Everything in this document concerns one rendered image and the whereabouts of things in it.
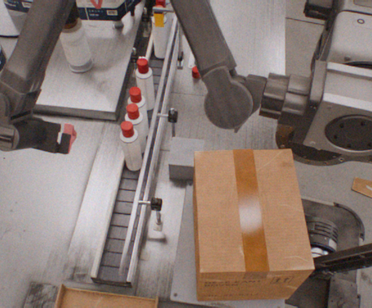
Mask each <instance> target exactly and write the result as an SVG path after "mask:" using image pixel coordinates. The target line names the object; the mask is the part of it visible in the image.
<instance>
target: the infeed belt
mask: <svg viewBox="0 0 372 308"><path fill-rule="evenodd" d="M177 32H178V20H177V24H176V27H175V34H174V37H173V43H172V49H171V52H170V58H169V62H168V67H167V71H166V77H165V80H164V86H163V92H162V95H161V101H160V105H159V110H158V113H160V114H161V110H162V107H163V101H164V95H165V91H166V85H167V81H168V76H169V72H170V66H171V62H172V56H173V50H174V47H175V41H176V38H177ZM164 60H165V59H163V60H161V59H158V58H156V57H155V49H154V45H153V48H152V53H151V56H150V61H149V65H148V66H149V68H151V70H152V74H153V81H154V93H155V101H156V98H157V93H158V89H159V84H160V81H161V75H162V71H163V65H164ZM153 113H154V109H153V110H151V111H147V115H148V124H149V129H150V125H151V122H152V116H153ZM159 120H160V117H157V120H156V123H155V129H154V135H153V138H152V144H151V148H150V153H149V157H148V163H147V166H146V173H145V179H144V182H143V188H142V191H141V197H140V200H142V201H143V199H144V195H145V189H146V184H147V180H148V174H149V170H150V164H151V160H152V154H153V150H154V145H155V139H156V135H157V129H158V126H159ZM140 173H141V170H139V171H136V172H133V171H130V170H129V169H128V168H127V163H126V160H125V164H124V165H123V170H122V173H121V178H120V183H119V186H118V191H117V194H116V199H115V202H114V207H113V210H112V215H111V220H110V223H109V228H108V231H107V236H106V239H105V244H104V247H103V252H102V257H101V260H100V265H99V268H98V273H97V276H96V277H95V279H100V280H109V281H115V282H124V283H125V282H126V281H127V275H128V269H129V265H130V262H131V258H132V253H133V249H134V243H135V240H136V234H137V228H138V224H139V219H140V215H141V209H142V205H139V207H138V210H137V216H136V222H135V225H134V231H133V234H132V240H131V244H130V250H129V253H128V255H127V261H126V265H125V271H124V274H123V276H122V275H118V271H119V268H120V262H121V256H122V253H123V247H124V244H125V239H126V235H127V232H128V227H129V223H130V218H131V215H132V209H133V206H134V200H135V197H136V191H137V185H138V182H139V176H140Z"/></svg>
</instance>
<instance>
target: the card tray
mask: <svg viewBox="0 0 372 308"><path fill-rule="evenodd" d="M158 303H159V299H158V296H157V297H156V300H155V299H150V298H141V297H136V296H126V295H117V294H112V293H102V292H97V291H88V290H84V289H79V288H73V287H66V286H65V285H63V283H61V284H60V289H59V292H58V296H57V300H56V302H55V306H54V308H158Z"/></svg>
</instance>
